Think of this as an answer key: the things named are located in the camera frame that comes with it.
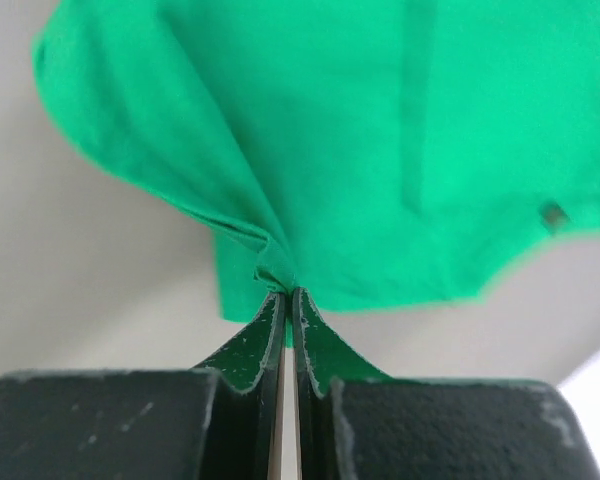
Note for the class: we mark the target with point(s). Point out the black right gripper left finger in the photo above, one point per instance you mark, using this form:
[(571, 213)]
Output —
[(241, 425)]

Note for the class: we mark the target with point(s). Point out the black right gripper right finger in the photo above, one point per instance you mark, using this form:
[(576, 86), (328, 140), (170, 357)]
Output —
[(320, 356)]

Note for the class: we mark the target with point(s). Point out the green t shirt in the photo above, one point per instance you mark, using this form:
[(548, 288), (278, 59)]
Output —
[(379, 153)]

